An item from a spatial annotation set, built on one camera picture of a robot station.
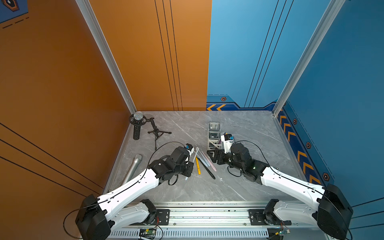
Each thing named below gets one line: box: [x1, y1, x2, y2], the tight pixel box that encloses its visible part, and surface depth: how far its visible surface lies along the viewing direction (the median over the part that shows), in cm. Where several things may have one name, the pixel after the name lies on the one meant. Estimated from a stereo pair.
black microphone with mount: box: [129, 111, 147, 141], surface depth 89 cm
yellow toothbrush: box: [195, 156, 201, 175], surface depth 91 cm
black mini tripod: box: [146, 117, 172, 151], surface depth 101 cm
